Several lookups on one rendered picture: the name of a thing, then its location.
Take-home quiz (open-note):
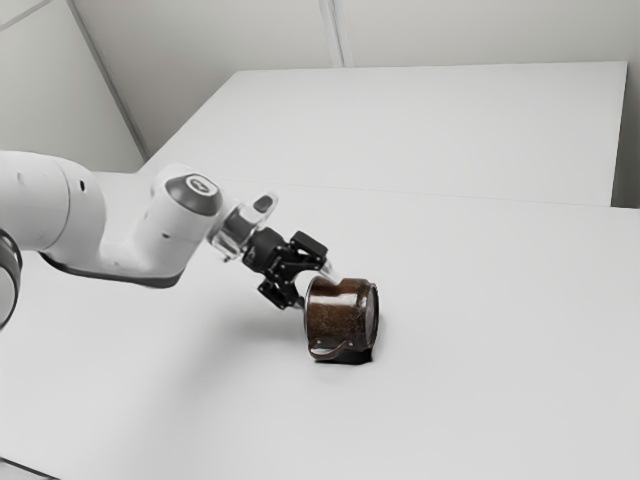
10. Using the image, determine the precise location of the brown mug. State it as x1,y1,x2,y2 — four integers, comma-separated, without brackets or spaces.
303,275,381,363

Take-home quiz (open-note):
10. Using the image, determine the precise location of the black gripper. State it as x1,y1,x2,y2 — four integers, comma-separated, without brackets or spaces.
241,226,346,312

